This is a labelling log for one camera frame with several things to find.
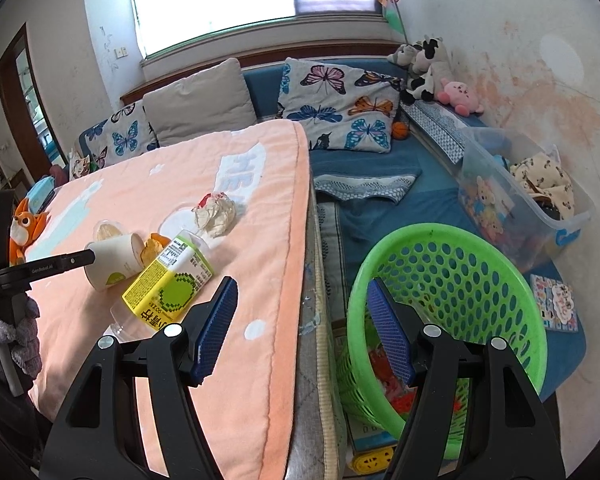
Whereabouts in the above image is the cream patterned cloth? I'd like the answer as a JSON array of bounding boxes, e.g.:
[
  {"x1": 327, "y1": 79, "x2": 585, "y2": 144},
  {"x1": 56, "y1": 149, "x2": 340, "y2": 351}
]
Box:
[{"x1": 510, "y1": 145, "x2": 576, "y2": 221}]

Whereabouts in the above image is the crumpled white paper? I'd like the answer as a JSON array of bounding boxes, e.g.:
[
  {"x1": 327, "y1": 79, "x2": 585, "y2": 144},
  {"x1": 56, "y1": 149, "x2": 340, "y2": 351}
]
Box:
[{"x1": 191, "y1": 192, "x2": 237, "y2": 238}]

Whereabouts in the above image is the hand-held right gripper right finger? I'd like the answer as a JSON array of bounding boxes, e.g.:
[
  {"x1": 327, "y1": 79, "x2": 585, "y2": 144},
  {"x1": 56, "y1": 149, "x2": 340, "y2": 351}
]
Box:
[{"x1": 367, "y1": 278, "x2": 567, "y2": 480}]

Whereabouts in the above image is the yellow power strip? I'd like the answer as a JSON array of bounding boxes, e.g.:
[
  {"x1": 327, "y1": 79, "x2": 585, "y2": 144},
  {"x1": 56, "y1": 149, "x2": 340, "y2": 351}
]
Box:
[{"x1": 350, "y1": 442, "x2": 398, "y2": 476}]

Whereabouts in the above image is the large butterfly print pillow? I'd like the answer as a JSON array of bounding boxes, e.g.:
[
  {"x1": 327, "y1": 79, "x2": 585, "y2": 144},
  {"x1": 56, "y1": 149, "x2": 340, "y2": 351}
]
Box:
[{"x1": 278, "y1": 57, "x2": 403, "y2": 153}]

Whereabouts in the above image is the blue tissue pack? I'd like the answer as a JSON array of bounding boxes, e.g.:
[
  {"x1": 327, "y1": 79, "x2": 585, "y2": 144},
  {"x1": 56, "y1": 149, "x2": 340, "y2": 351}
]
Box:
[{"x1": 27, "y1": 177, "x2": 57, "y2": 213}]

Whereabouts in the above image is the grey pillow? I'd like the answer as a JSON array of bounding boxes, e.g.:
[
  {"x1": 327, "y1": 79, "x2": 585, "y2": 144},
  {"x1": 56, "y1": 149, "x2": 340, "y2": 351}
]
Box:
[{"x1": 142, "y1": 57, "x2": 257, "y2": 147}]

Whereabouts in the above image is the small pudding cup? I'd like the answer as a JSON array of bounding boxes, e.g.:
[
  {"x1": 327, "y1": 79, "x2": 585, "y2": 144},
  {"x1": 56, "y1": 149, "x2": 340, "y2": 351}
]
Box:
[{"x1": 92, "y1": 220, "x2": 131, "y2": 243}]

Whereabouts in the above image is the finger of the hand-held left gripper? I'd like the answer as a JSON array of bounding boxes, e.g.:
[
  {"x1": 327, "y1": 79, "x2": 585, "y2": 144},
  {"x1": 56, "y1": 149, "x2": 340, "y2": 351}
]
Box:
[{"x1": 0, "y1": 251, "x2": 97, "y2": 281}]

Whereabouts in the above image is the large glass window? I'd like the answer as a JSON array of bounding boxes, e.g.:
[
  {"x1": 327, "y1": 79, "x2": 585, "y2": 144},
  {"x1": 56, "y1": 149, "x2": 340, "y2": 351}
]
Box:
[{"x1": 127, "y1": 0, "x2": 381, "y2": 58}]

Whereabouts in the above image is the grey quilted table pad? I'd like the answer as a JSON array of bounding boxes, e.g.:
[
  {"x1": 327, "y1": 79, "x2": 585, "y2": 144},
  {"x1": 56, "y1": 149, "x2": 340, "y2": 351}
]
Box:
[{"x1": 285, "y1": 200, "x2": 351, "y2": 480}]

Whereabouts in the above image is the folded grey patterned blanket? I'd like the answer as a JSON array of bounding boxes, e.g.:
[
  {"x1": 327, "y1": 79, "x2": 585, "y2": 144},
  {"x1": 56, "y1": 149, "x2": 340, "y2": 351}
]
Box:
[{"x1": 400, "y1": 100, "x2": 481, "y2": 163}]

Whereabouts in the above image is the orange fox plush toy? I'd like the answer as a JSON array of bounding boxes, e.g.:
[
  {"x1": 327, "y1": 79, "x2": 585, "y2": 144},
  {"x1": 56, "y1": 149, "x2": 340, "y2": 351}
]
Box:
[{"x1": 9, "y1": 197, "x2": 51, "y2": 266}]

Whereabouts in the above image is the grey plush toy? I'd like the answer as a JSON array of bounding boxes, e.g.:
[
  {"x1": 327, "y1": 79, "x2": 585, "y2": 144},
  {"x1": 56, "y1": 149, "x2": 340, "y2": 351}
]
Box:
[{"x1": 387, "y1": 42, "x2": 423, "y2": 68}]

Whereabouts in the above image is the blue sofa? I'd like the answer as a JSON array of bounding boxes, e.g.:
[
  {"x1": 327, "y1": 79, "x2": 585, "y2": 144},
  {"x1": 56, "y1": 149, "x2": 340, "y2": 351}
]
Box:
[{"x1": 75, "y1": 55, "x2": 588, "y2": 401}]

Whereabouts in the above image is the dark wooden door frame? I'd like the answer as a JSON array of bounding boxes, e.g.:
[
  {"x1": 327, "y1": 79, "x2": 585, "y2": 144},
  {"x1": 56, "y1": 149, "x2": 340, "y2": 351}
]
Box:
[{"x1": 0, "y1": 22, "x2": 56, "y2": 181}]

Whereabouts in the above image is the person's left hand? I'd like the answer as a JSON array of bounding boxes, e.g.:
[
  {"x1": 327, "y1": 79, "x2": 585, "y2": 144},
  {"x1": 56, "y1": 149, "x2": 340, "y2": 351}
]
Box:
[{"x1": 0, "y1": 296, "x2": 42, "y2": 377}]

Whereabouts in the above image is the cartoon sticker book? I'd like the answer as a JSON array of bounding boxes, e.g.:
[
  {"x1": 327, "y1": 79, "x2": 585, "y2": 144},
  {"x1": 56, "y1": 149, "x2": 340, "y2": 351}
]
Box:
[{"x1": 530, "y1": 274, "x2": 579, "y2": 332}]

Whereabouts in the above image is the clear plastic storage box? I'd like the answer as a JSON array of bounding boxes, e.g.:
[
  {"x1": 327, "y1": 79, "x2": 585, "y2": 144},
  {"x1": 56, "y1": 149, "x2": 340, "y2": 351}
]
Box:
[{"x1": 457, "y1": 127, "x2": 596, "y2": 273}]

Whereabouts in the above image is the clear plastic cup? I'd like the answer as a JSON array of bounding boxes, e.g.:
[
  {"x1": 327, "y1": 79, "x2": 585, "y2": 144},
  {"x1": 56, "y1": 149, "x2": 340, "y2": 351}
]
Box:
[{"x1": 161, "y1": 204, "x2": 212, "y2": 251}]

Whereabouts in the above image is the pink blanket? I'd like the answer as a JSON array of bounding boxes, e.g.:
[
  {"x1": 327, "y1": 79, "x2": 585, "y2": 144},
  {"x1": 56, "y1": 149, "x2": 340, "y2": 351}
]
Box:
[{"x1": 25, "y1": 121, "x2": 313, "y2": 480}]

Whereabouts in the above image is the grey wave patterned cloth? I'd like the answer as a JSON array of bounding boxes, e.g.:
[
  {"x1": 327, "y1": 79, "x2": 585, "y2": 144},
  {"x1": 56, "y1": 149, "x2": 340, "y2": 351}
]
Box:
[{"x1": 314, "y1": 172, "x2": 421, "y2": 206}]

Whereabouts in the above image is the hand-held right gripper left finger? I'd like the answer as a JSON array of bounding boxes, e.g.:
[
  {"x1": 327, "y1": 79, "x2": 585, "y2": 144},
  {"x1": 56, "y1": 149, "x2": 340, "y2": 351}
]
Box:
[{"x1": 39, "y1": 276, "x2": 239, "y2": 480}]

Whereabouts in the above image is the small butterfly print pillow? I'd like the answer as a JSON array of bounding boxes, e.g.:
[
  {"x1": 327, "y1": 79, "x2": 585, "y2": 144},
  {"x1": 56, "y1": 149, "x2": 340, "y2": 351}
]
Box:
[{"x1": 82, "y1": 101, "x2": 160, "y2": 167}]

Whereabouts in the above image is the green plastic basket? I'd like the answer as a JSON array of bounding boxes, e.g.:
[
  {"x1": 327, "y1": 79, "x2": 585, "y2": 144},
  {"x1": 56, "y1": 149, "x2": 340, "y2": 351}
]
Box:
[{"x1": 336, "y1": 223, "x2": 549, "y2": 461}]

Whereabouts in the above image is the orange crinkled scrap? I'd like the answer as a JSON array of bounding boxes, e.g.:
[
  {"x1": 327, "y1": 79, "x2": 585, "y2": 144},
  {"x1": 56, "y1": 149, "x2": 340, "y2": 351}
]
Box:
[{"x1": 139, "y1": 232, "x2": 173, "y2": 266}]

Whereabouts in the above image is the pink plush toy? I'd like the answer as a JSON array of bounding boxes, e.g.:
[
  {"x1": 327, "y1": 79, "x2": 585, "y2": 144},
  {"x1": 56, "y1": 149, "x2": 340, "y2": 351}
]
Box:
[{"x1": 439, "y1": 78, "x2": 485, "y2": 117}]

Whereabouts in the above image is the small drink carton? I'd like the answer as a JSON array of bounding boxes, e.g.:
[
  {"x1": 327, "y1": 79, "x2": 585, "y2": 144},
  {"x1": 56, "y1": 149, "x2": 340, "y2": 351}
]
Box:
[{"x1": 121, "y1": 230, "x2": 215, "y2": 336}]

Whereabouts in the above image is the white blue box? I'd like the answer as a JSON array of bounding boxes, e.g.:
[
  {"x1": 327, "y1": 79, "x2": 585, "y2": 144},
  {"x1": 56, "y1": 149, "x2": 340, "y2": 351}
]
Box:
[{"x1": 347, "y1": 412, "x2": 396, "y2": 453}]

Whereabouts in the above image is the white paper cup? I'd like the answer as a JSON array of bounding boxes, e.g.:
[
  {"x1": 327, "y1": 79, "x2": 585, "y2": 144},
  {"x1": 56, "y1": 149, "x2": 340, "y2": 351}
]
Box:
[{"x1": 84, "y1": 232, "x2": 146, "y2": 292}]

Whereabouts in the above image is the black white cow plush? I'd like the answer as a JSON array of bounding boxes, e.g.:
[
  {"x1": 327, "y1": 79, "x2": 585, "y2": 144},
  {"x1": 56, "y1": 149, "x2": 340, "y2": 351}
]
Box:
[
  {"x1": 400, "y1": 62, "x2": 448, "y2": 107},
  {"x1": 412, "y1": 36, "x2": 456, "y2": 78}
]

